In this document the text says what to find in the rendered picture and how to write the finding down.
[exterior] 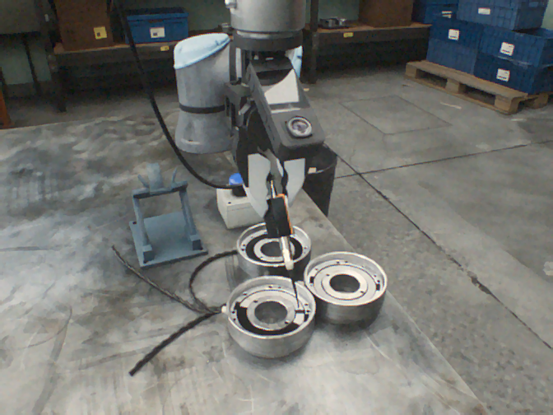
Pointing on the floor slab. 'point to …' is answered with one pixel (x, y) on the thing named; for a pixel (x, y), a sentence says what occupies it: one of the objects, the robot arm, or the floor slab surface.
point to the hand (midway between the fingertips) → (276, 208)
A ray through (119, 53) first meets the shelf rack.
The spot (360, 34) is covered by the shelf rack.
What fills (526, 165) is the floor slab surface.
